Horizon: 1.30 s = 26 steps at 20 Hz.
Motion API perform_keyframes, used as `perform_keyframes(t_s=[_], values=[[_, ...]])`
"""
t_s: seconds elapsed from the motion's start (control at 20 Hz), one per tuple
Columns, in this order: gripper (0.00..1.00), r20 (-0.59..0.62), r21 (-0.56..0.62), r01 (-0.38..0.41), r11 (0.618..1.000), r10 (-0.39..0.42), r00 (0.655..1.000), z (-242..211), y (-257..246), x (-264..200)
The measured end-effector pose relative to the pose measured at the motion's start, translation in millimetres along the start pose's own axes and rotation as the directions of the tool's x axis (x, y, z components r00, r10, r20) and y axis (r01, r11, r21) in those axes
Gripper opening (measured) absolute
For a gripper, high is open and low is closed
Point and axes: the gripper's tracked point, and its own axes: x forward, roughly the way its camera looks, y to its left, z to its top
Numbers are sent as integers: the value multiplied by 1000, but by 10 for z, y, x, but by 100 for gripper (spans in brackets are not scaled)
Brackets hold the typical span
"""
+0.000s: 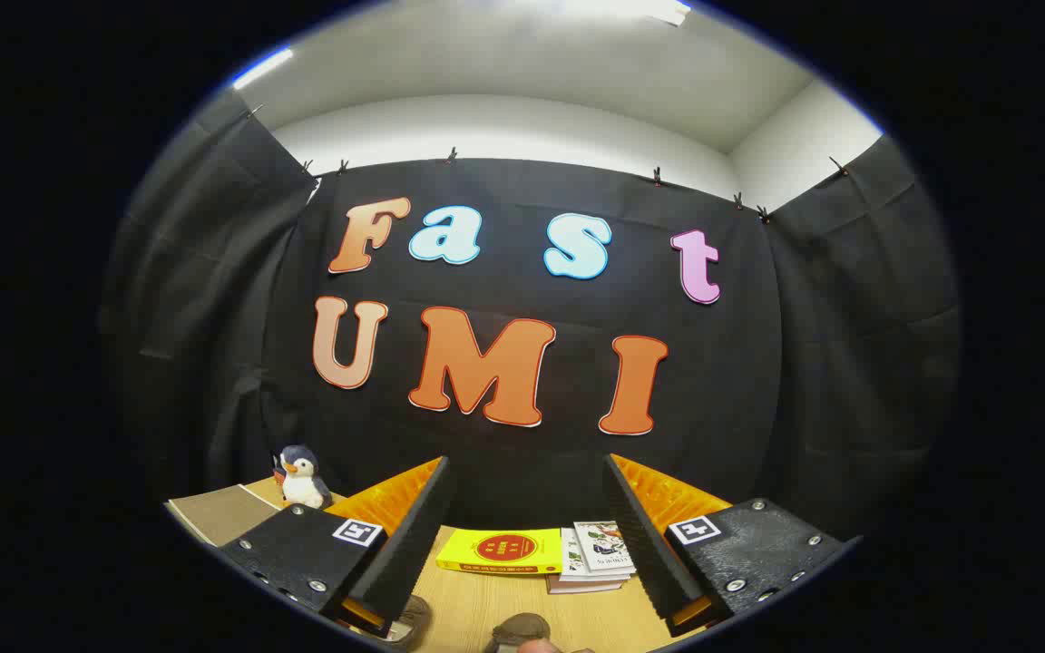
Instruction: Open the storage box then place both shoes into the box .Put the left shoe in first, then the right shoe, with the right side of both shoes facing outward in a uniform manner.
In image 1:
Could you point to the yellow book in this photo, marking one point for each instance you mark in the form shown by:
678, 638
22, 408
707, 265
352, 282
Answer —
500, 550

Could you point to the brown fuzzy shoe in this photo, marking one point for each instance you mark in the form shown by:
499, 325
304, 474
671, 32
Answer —
412, 621
517, 628

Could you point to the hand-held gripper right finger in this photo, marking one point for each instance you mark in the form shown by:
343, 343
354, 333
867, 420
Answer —
645, 544

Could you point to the black backdrop cloth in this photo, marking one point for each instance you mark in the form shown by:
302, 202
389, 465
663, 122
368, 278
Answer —
504, 453

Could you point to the cream fabric storage box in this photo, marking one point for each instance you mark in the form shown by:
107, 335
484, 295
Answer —
223, 515

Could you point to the brown-spined book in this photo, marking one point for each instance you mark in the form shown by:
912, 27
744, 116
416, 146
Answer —
581, 586

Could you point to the row of black cloth clips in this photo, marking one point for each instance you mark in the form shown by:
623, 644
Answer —
657, 176

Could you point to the white floral book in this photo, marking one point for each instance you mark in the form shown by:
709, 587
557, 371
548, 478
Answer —
570, 555

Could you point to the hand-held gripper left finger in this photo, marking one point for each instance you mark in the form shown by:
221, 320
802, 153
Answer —
414, 544

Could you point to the penguin plush toy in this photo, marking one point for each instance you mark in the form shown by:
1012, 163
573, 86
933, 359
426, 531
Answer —
305, 485

